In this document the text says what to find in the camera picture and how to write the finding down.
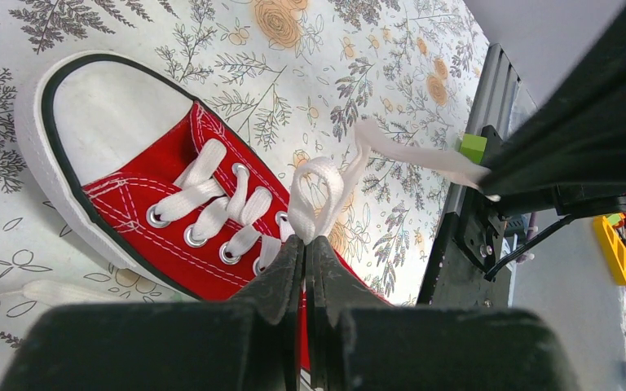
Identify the red canvas sneaker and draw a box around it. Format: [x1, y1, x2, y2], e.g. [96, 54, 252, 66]
[0, 50, 500, 373]

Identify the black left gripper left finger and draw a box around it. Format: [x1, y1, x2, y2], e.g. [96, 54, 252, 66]
[231, 235, 305, 390]

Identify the green cube on rail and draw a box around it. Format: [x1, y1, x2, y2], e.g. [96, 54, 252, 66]
[458, 134, 487, 165]

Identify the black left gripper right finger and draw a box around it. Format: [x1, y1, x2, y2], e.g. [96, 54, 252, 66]
[304, 236, 389, 390]

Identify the floral patterned table mat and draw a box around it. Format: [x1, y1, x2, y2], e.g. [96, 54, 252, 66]
[0, 1, 488, 378]

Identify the yellow plastic object outside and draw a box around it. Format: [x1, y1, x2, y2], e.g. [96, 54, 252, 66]
[592, 216, 626, 286]

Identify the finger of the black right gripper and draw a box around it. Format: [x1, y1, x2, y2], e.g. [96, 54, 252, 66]
[478, 6, 626, 196]

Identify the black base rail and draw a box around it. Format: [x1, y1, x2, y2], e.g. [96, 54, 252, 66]
[417, 213, 512, 308]

